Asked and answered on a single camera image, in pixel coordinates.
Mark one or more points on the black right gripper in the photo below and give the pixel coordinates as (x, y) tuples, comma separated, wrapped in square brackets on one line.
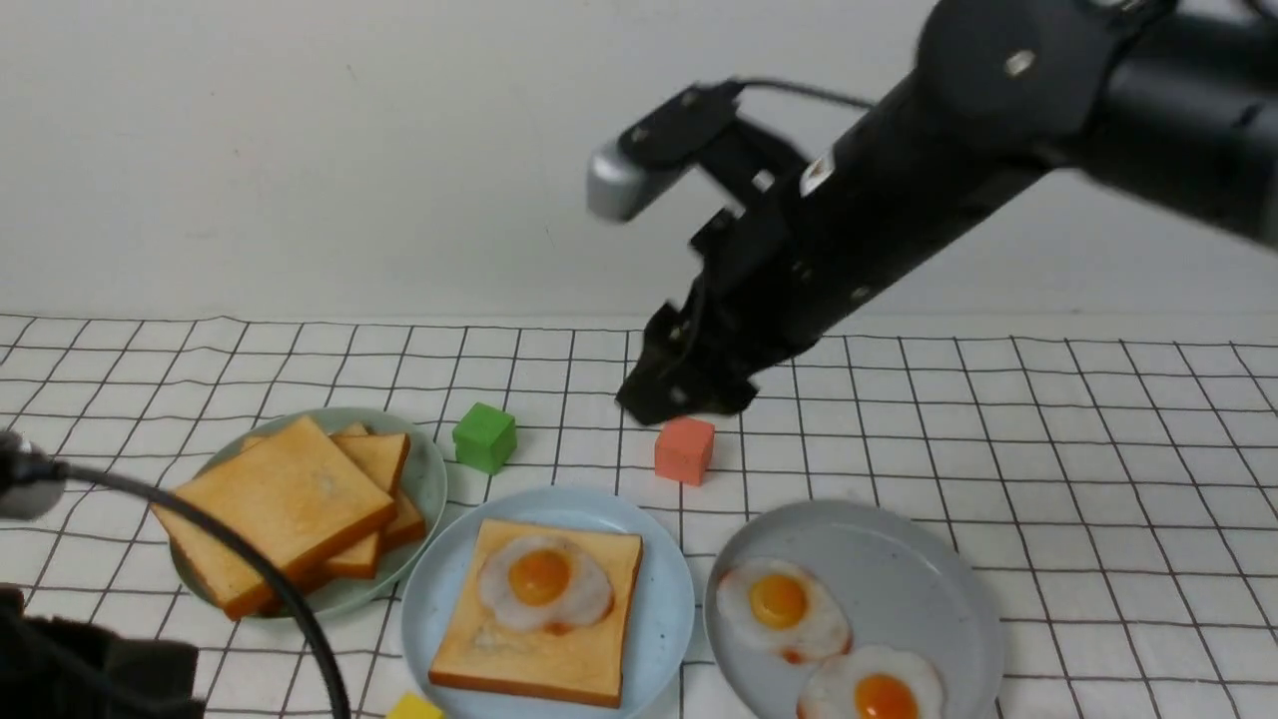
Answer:
[(777, 271)]

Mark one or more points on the fried egg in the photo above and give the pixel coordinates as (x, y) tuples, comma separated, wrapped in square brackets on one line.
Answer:
[(778, 607), (544, 583), (874, 681)]

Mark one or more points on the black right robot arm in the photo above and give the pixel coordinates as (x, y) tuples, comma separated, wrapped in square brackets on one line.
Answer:
[(1174, 109)]

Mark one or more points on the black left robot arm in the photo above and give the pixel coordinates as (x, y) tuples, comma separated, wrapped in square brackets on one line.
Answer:
[(62, 668)]

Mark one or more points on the orange foam cube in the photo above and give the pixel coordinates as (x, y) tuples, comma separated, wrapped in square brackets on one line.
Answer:
[(684, 449)]

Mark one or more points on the green foam cube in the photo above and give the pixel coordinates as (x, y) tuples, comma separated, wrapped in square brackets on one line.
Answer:
[(485, 438)]

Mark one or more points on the grey plate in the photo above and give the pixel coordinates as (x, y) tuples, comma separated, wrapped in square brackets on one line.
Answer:
[(898, 585)]

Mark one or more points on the light blue plate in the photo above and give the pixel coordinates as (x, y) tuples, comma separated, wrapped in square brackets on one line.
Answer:
[(660, 626)]

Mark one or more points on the pale green plate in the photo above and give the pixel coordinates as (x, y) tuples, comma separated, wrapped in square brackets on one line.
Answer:
[(424, 479)]

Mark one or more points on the yellow foam cube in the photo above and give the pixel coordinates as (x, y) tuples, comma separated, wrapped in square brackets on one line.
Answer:
[(412, 706)]

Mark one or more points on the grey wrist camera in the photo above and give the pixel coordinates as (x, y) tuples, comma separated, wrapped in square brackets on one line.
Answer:
[(630, 172)]

